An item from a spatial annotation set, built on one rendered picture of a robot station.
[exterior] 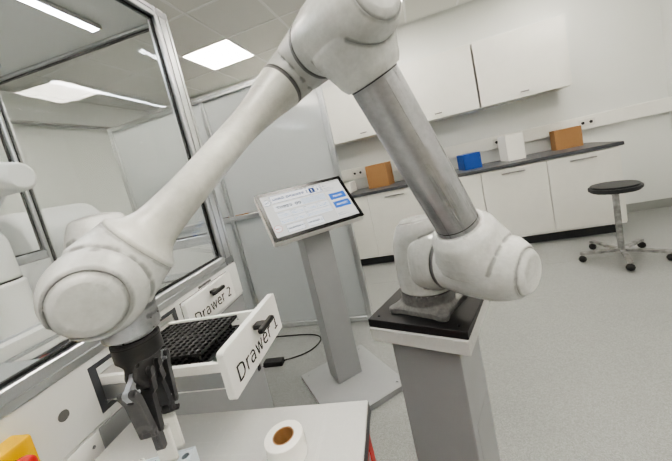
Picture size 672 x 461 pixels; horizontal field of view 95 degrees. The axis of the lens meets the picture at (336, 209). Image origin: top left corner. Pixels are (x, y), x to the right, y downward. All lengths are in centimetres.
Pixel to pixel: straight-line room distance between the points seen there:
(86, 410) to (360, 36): 94
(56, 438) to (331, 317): 126
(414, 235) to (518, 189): 291
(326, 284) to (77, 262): 147
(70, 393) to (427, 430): 92
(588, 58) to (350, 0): 430
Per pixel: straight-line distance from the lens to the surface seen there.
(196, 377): 82
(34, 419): 90
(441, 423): 113
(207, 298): 124
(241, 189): 270
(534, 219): 382
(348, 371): 203
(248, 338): 82
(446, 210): 69
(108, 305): 41
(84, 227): 60
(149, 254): 44
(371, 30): 56
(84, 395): 96
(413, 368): 105
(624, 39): 490
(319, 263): 173
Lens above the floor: 124
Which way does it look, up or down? 7 degrees down
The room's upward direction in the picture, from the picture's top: 13 degrees counter-clockwise
